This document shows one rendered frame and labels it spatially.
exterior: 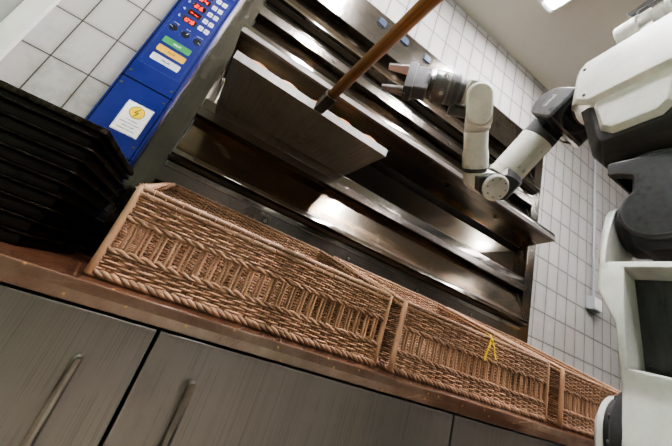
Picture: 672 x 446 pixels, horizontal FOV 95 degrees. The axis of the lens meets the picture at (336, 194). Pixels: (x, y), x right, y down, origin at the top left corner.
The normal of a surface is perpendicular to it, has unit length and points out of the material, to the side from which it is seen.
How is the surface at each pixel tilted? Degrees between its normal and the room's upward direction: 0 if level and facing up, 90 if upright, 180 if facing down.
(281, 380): 90
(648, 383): 100
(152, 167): 90
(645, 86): 91
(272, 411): 90
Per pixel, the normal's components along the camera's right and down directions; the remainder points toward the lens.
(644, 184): -0.83, -0.44
